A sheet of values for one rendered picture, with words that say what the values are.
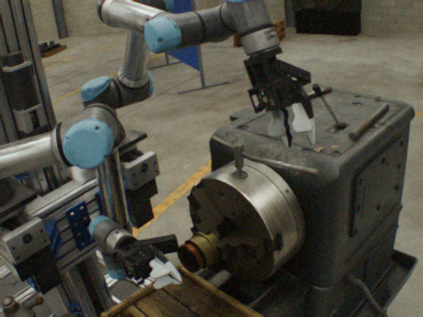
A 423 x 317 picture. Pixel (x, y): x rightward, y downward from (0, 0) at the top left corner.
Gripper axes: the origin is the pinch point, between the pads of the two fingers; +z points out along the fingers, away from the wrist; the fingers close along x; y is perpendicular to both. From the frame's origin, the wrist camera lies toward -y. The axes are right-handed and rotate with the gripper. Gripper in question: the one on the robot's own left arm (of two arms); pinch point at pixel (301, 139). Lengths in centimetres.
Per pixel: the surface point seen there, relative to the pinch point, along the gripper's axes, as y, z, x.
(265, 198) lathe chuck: 4.5, 11.9, -12.1
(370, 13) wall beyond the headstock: -921, -56, -423
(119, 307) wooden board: 37, 31, -47
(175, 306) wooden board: 25, 36, -38
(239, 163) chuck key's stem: 4.7, 2.6, -16.5
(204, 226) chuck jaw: 14.7, 14.8, -25.5
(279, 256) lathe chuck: 6.6, 26.5, -11.3
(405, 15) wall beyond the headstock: -947, -25, -341
